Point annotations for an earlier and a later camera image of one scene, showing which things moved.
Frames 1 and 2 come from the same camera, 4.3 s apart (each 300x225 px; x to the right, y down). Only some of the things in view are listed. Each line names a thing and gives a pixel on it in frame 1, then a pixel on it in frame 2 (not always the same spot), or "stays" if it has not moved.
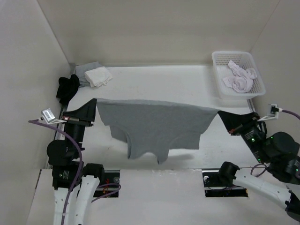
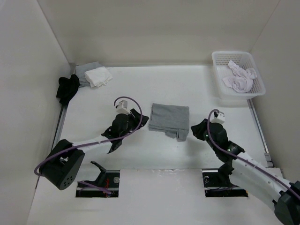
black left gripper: x=85 y=115 → x=136 y=117
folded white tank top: x=98 y=77 stays
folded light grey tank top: x=80 y=70 stays
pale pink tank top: x=242 y=81 stays
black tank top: x=67 y=88 stays
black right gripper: x=234 y=123 → x=198 y=129
